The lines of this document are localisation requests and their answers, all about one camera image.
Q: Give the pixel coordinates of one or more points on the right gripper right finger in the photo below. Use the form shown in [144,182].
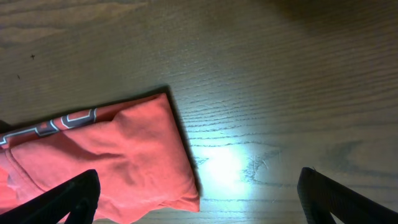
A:
[323,198]

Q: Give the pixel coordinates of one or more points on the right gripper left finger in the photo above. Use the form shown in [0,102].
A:
[76,200]

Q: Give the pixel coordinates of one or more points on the red-orange t-shirt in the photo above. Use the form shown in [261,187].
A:
[134,146]

